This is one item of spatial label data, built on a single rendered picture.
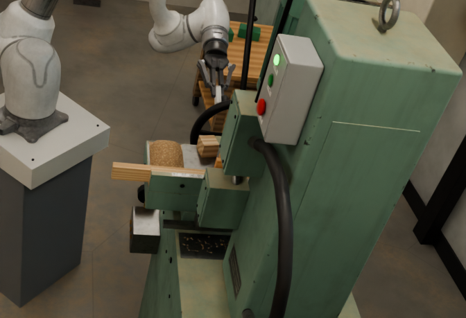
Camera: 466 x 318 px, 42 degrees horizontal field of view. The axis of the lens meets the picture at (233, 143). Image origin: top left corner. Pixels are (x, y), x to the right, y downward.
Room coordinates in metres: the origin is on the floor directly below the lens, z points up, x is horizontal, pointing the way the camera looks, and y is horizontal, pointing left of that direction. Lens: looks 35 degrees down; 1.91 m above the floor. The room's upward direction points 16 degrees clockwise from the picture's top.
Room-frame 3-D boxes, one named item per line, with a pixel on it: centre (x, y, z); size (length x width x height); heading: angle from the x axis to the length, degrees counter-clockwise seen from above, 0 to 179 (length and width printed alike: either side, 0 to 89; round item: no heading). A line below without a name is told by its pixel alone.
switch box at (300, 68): (0.92, -0.06, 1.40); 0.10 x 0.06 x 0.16; 17
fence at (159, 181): (1.23, -0.12, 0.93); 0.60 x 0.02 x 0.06; 107
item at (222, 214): (1.05, -0.01, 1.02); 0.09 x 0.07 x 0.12; 107
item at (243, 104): (1.02, -0.02, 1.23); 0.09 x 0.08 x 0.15; 17
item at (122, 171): (1.23, 0.01, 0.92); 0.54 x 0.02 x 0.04; 107
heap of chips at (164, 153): (1.28, 0.16, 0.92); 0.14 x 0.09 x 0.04; 17
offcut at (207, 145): (1.36, 0.06, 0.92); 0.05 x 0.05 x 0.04; 30
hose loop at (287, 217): (0.83, -0.10, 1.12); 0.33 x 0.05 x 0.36; 17
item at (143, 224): (1.33, 0.19, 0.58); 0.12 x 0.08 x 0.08; 17
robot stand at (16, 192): (1.55, 0.65, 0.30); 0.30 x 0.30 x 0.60; 65
